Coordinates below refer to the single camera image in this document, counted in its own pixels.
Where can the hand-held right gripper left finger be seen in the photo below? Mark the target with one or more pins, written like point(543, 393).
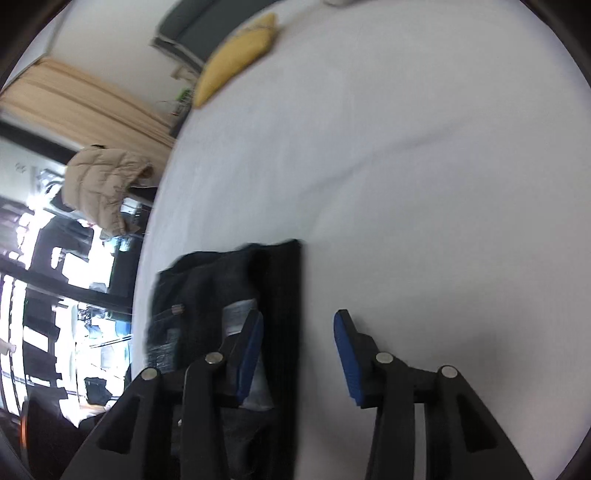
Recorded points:
point(249, 360)

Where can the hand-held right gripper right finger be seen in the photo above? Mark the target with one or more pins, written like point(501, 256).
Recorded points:
point(346, 360)

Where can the black denim pants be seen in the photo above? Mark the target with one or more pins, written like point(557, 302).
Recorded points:
point(277, 286)

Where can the bed with white sheet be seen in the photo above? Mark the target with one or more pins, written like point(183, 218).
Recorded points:
point(392, 161)

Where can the glass sliding door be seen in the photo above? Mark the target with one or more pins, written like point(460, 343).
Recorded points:
point(55, 286)

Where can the beige puffer jacket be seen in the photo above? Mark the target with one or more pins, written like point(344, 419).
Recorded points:
point(101, 184)

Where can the yellow pillow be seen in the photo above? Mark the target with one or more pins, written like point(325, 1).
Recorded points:
point(231, 60)

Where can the beige curtain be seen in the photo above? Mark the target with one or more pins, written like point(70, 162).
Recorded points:
point(83, 106)

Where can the grey padded headboard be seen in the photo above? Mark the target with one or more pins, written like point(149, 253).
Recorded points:
point(184, 27)

